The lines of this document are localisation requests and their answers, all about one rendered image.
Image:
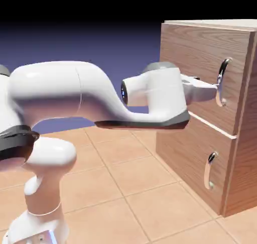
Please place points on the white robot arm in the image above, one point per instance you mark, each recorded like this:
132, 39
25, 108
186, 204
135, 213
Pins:
60, 87

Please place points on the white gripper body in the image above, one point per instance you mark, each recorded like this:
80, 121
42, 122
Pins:
200, 90

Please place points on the light wood cabinet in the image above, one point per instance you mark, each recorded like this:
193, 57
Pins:
244, 147

